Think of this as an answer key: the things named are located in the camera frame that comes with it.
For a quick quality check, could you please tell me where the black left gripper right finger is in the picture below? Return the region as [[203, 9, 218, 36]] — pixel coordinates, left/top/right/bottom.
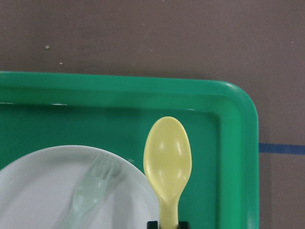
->
[[178, 221, 190, 229]]

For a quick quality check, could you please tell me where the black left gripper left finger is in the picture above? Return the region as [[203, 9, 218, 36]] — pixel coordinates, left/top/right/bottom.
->
[[147, 221, 159, 229]]

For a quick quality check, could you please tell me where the green plastic tray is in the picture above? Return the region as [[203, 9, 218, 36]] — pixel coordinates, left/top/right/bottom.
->
[[0, 72, 259, 229]]

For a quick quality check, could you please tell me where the yellow plastic spoon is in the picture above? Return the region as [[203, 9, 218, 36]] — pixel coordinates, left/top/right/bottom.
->
[[143, 116, 192, 229]]

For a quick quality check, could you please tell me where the pale green plastic fork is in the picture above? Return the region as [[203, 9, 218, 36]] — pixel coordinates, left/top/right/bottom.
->
[[55, 154, 121, 229]]

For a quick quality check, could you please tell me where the white round plate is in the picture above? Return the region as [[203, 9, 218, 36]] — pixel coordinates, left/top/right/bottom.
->
[[0, 146, 159, 229]]

